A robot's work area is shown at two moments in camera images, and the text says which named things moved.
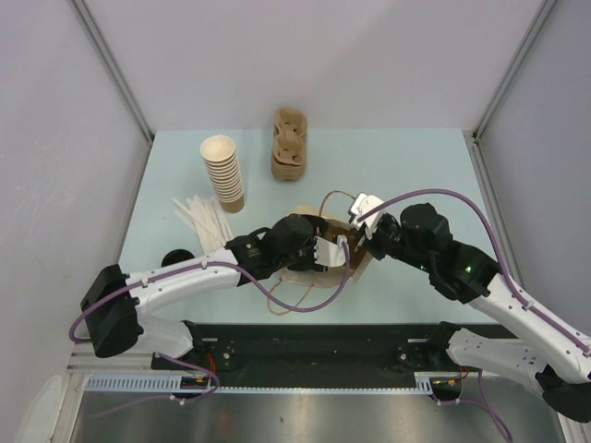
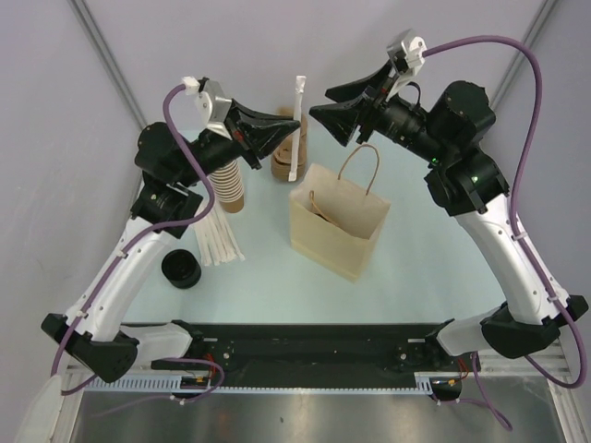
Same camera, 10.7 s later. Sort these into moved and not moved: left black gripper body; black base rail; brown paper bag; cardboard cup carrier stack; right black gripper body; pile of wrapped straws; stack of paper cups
Moved: left black gripper body; brown paper bag; right black gripper body
Not moved: stack of paper cups; pile of wrapped straws; cardboard cup carrier stack; black base rail
